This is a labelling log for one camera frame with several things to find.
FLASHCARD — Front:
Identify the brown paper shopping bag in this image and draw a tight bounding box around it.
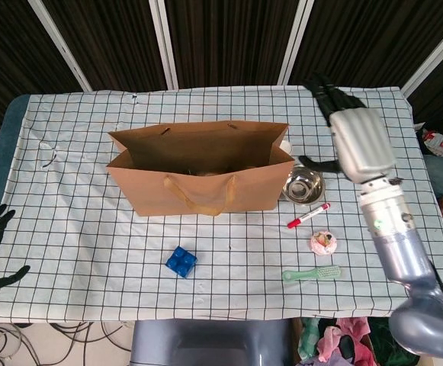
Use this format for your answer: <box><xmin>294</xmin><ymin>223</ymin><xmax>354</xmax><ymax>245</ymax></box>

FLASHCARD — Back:
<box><xmin>105</xmin><ymin>120</ymin><xmax>295</xmax><ymax>217</ymax></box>

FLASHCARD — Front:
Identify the dark folding partition screen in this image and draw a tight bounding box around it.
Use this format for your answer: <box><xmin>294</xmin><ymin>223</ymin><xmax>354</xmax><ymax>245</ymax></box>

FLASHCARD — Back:
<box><xmin>0</xmin><ymin>0</ymin><xmax>443</xmax><ymax>138</ymax></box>

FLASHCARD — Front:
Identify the stainless steel bowl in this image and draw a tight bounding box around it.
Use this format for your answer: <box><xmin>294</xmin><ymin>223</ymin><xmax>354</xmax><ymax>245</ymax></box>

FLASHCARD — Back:
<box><xmin>281</xmin><ymin>164</ymin><xmax>326</xmax><ymax>207</ymax></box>

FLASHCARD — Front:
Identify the dark green garment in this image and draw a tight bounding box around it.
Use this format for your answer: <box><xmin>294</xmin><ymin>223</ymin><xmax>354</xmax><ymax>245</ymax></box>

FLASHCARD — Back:
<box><xmin>368</xmin><ymin>318</ymin><xmax>405</xmax><ymax>366</ymax></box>

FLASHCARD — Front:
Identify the mint green scrubbing brush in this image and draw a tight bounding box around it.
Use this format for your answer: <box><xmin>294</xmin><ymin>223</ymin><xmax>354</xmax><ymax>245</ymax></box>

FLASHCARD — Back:
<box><xmin>281</xmin><ymin>265</ymin><xmax>342</xmax><ymax>284</ymax></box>

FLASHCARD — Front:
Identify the teal patterned cloth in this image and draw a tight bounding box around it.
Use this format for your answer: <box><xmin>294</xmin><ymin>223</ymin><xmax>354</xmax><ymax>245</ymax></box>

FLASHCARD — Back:
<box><xmin>297</xmin><ymin>318</ymin><xmax>321</xmax><ymax>359</ymax></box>

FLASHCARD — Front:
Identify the pink cupcake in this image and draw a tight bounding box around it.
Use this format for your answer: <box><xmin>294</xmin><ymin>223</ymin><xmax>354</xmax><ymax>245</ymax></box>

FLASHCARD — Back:
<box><xmin>310</xmin><ymin>228</ymin><xmax>339</xmax><ymax>255</ymax></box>

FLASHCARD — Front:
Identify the red and white marker pen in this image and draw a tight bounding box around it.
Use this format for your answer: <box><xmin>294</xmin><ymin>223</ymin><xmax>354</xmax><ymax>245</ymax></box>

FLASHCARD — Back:
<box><xmin>286</xmin><ymin>202</ymin><xmax>332</xmax><ymax>230</ymax></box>

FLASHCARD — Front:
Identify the black floor cable bundle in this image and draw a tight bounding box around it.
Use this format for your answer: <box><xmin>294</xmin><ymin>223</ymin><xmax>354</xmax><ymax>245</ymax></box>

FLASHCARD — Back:
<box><xmin>0</xmin><ymin>322</ymin><xmax>134</xmax><ymax>366</ymax></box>

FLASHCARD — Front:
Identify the pink garment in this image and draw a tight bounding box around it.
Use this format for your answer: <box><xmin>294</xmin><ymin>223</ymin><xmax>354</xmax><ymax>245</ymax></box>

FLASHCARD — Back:
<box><xmin>317</xmin><ymin>316</ymin><xmax>377</xmax><ymax>366</ymax></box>

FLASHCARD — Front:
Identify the blue four-stud building block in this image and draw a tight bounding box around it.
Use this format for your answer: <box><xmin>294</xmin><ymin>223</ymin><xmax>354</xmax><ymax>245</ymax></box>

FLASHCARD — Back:
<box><xmin>165</xmin><ymin>246</ymin><xmax>198</xmax><ymax>279</ymax></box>

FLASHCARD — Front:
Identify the white black-checked tablecloth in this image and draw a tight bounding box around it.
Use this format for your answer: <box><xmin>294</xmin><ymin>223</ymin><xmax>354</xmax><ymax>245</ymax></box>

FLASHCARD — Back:
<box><xmin>0</xmin><ymin>85</ymin><xmax>443</xmax><ymax>325</ymax></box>

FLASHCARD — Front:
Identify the grey robot torso base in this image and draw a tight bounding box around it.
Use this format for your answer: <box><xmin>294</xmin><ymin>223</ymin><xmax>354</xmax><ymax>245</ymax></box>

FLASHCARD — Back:
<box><xmin>129</xmin><ymin>319</ymin><xmax>294</xmax><ymax>366</ymax></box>

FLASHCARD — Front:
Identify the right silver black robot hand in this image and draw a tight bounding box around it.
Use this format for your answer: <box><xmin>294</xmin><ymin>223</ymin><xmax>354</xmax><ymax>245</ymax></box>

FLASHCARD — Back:
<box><xmin>298</xmin><ymin>72</ymin><xmax>397</xmax><ymax>184</ymax></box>

